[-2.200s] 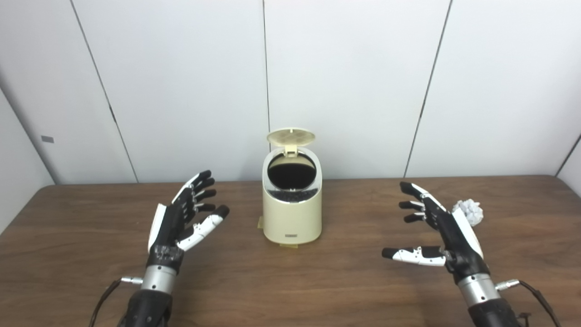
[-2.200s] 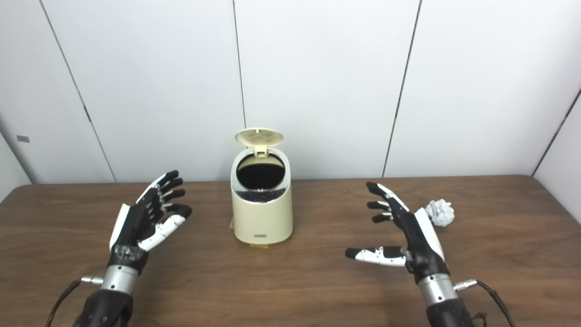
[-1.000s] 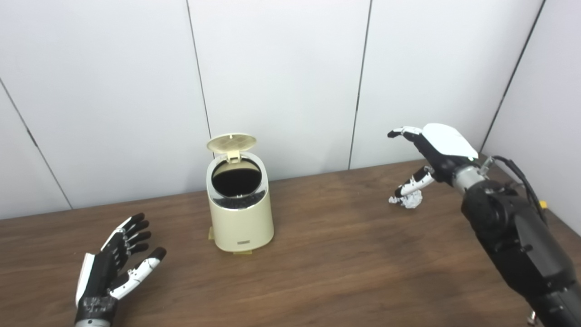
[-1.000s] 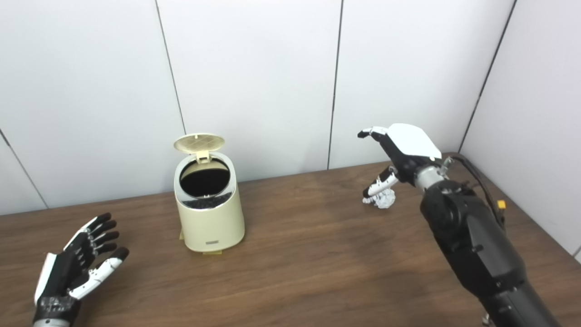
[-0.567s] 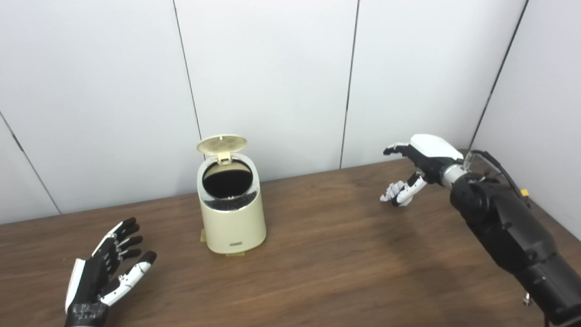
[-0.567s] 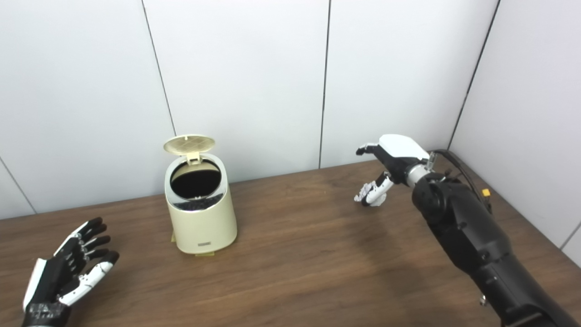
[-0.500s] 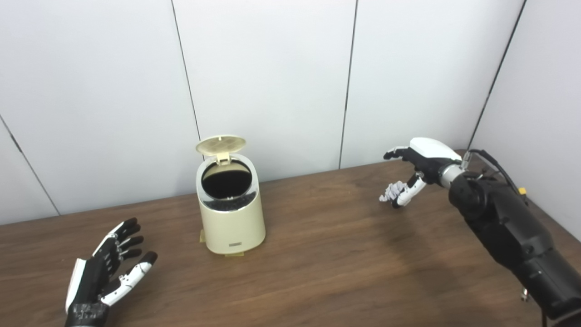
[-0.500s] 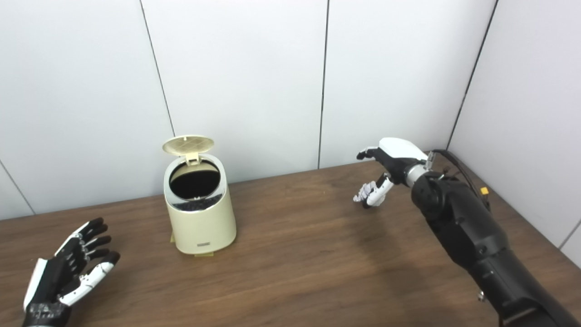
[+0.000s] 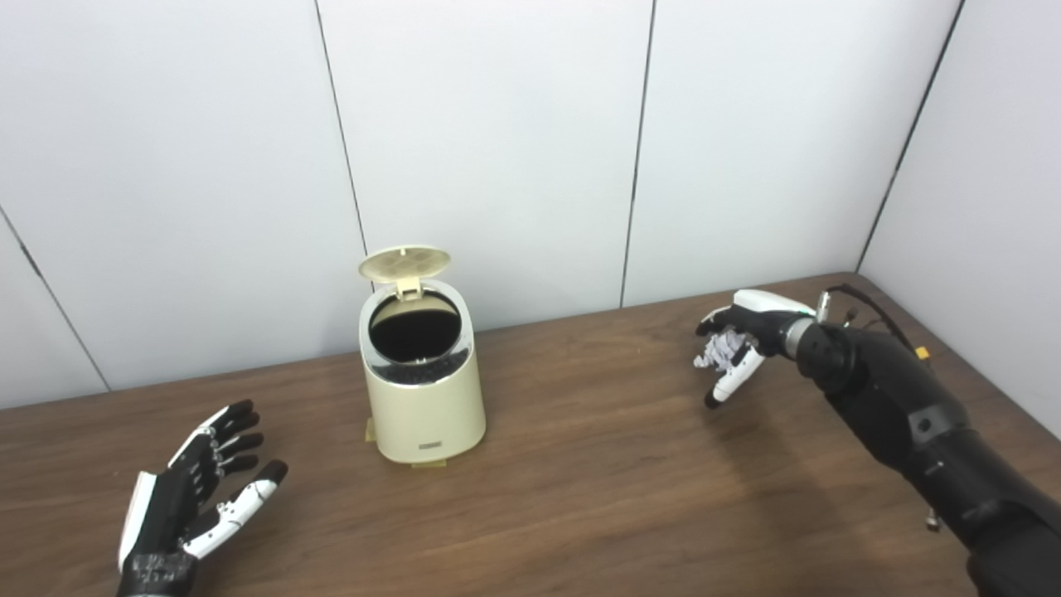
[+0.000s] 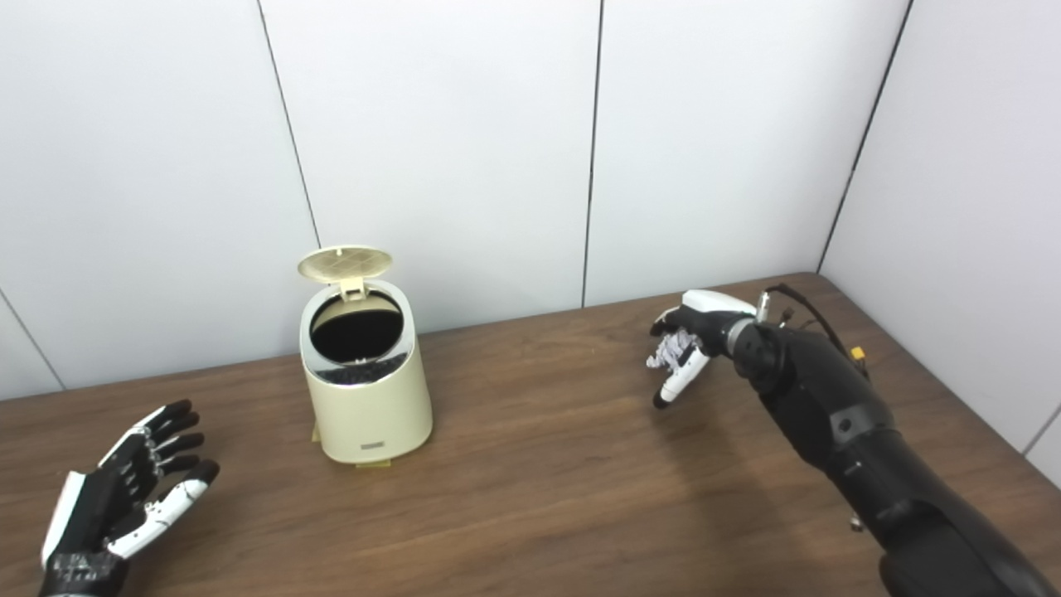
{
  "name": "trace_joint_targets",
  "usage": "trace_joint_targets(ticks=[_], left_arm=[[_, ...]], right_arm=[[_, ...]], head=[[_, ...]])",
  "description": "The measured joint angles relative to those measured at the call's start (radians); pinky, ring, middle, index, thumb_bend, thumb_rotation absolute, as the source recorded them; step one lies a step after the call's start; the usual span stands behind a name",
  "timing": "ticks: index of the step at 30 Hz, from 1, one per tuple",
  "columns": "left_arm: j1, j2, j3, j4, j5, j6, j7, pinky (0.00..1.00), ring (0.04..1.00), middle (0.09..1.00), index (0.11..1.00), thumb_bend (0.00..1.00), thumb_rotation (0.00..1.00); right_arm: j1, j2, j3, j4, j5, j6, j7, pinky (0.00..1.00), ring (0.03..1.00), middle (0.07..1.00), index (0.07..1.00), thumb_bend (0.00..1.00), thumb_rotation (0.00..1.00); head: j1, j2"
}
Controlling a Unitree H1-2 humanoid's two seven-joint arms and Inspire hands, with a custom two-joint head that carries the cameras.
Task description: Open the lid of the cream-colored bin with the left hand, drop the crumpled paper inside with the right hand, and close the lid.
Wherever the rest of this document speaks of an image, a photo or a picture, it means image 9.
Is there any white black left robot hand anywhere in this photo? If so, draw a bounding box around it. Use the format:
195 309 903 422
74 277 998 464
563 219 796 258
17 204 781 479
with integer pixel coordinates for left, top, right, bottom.
116 400 289 597

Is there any white paper ball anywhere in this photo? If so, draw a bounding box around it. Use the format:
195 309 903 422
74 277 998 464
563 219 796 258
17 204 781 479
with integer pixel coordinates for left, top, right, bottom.
695 329 751 372

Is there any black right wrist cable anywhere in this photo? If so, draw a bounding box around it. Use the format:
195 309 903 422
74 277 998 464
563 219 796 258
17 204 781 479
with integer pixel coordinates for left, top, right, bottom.
816 284 933 362

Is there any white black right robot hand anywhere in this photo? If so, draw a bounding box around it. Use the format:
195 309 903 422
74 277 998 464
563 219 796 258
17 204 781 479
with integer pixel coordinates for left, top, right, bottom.
695 289 817 410

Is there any cream-colored bin body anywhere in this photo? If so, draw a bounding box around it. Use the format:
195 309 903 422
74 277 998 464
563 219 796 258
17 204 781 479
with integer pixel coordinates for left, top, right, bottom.
358 278 487 465

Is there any round cream bin lid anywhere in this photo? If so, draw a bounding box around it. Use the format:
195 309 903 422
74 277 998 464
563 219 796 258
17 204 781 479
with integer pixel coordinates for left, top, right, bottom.
358 245 453 300

